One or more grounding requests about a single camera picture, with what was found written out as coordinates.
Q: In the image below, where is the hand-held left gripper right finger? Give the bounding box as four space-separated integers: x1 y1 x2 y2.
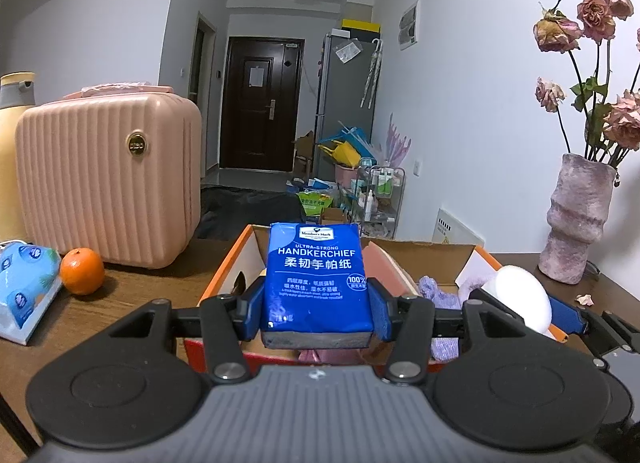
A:
369 282 533 385

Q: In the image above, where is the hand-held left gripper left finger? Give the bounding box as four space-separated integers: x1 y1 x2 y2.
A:
107 277 267 384

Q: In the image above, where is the lavender fluffy cloth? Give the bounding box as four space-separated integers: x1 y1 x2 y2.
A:
417 275 463 364

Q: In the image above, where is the orange cardboard box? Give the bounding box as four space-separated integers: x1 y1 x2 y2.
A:
182 224 568 376

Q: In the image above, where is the pink sponge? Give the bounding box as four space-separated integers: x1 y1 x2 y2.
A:
360 241 421 299

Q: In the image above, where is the blue handkerchief tissue pack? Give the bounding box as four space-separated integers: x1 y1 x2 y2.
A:
259 222 376 350

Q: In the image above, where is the pink textured vase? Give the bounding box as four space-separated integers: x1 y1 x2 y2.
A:
537 153 618 285

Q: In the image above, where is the black bag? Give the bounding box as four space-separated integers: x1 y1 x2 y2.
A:
195 184 307 241

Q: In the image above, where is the green snack bag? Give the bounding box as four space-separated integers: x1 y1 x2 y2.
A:
297 192 333 218

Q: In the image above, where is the trolley with bottles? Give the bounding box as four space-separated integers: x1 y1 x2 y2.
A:
350 158 406 239

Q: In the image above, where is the pink bin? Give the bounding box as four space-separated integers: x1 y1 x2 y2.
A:
334 163 358 189

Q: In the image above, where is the brown cardboard box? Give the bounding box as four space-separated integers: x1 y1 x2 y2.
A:
292 130 316 179

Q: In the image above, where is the pile of blue yellow bags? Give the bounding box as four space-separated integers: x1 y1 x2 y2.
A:
315 126 373 169

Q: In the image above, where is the orange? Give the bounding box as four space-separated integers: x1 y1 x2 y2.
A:
59 247 106 296

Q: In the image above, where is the dark wooden door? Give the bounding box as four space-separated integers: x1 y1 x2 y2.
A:
220 36 305 174

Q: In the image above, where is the pink ribbed suitcase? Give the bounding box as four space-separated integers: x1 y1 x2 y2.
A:
15 86 203 270

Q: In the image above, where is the grey refrigerator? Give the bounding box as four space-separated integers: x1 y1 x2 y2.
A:
312 29 383 184

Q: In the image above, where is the blue wet wipes pack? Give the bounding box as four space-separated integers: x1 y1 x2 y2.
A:
0 240 63 345

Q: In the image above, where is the white folded umbrella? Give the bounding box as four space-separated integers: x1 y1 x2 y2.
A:
360 39 383 109

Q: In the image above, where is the clear plastic bag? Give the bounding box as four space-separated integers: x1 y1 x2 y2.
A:
335 39 362 64

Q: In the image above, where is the white electrical panel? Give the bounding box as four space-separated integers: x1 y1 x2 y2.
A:
398 0 420 50

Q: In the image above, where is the yellow and black box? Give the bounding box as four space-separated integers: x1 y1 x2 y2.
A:
341 18 382 35

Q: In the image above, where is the yellow thermos flask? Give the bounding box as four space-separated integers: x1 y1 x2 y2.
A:
0 72 37 244

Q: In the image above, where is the bunch of dried pink roses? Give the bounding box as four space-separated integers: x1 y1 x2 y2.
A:
532 0 640 169

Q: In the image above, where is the purple feather wall decor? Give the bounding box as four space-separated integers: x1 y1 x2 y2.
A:
381 112 412 164

